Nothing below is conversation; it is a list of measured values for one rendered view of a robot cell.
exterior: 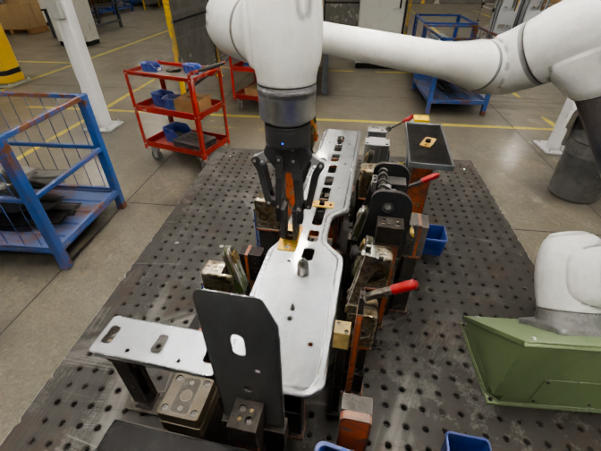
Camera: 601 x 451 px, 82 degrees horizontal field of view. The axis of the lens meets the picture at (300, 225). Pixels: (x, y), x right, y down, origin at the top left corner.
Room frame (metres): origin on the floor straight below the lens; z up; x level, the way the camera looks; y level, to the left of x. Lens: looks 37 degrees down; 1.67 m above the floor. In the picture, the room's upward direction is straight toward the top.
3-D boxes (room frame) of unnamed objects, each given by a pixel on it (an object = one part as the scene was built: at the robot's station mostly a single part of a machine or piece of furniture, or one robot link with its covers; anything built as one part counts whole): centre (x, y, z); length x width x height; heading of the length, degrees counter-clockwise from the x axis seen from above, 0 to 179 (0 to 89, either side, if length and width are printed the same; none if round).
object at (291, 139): (0.55, 0.02, 1.42); 0.08 x 0.07 x 0.09; 78
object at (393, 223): (0.75, -0.24, 0.91); 0.07 x 0.05 x 0.42; 78
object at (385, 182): (0.87, -0.26, 0.94); 0.18 x 0.13 x 0.49; 168
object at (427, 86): (5.37, -2.19, 0.47); 1.20 x 0.80 x 0.95; 175
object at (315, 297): (1.03, -0.07, 1.00); 1.38 x 0.22 x 0.02; 168
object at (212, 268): (0.65, 0.21, 0.87); 0.12 x 0.09 x 0.35; 78
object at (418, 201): (1.17, -0.45, 0.92); 0.10 x 0.08 x 0.45; 168
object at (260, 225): (0.99, 0.11, 0.87); 0.12 x 0.09 x 0.35; 78
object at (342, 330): (0.45, -0.09, 0.88); 0.04 x 0.04 x 0.36; 78
